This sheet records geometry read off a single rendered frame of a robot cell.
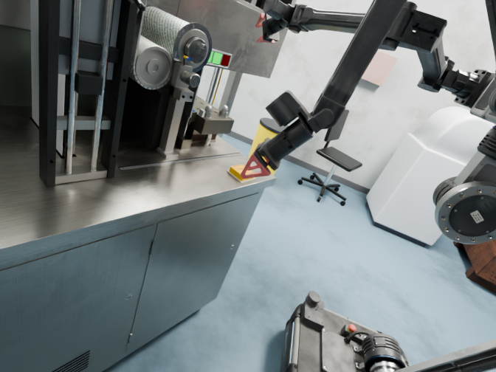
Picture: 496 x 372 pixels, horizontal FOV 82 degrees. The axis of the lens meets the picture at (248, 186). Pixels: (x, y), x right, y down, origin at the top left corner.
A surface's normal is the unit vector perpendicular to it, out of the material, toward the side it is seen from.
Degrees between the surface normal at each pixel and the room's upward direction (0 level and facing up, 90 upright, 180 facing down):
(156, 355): 0
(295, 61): 90
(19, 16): 90
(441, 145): 90
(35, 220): 0
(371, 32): 90
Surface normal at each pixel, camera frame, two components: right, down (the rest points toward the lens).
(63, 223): 0.33, -0.82
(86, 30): 0.70, 0.55
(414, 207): -0.22, 0.41
